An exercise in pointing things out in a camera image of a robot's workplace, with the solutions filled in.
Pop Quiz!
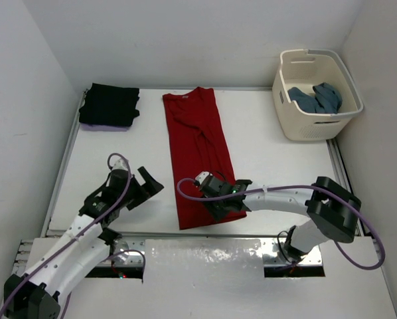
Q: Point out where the red garment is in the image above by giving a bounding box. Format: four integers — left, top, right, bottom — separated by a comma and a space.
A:
163, 87, 247, 230

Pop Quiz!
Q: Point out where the purple t shirt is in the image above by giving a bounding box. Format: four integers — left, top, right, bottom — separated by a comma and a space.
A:
80, 124, 129, 132

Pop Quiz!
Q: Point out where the black garment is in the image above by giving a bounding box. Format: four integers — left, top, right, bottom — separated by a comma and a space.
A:
79, 83, 140, 128

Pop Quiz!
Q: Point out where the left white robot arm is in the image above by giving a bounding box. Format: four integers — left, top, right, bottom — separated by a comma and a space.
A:
0, 156, 164, 318

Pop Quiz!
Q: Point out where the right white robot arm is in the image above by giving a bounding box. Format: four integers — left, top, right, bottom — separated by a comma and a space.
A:
195, 171, 361, 265

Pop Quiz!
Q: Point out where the white front cover board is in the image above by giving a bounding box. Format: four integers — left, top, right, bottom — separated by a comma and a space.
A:
66, 239, 396, 318

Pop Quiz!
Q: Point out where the beige laundry basket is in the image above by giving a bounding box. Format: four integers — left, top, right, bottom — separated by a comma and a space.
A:
272, 49, 364, 142

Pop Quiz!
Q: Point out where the teal shirt in basket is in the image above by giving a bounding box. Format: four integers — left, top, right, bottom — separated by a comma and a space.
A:
287, 82, 343, 114

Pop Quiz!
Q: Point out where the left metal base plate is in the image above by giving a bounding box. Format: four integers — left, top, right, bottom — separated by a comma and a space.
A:
110, 237, 145, 267

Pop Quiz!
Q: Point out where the metal base plate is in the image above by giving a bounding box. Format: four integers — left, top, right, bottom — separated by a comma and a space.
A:
110, 237, 145, 267
260, 237, 323, 268

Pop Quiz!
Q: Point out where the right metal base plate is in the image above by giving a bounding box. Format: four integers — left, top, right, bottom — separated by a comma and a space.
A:
260, 237, 323, 268

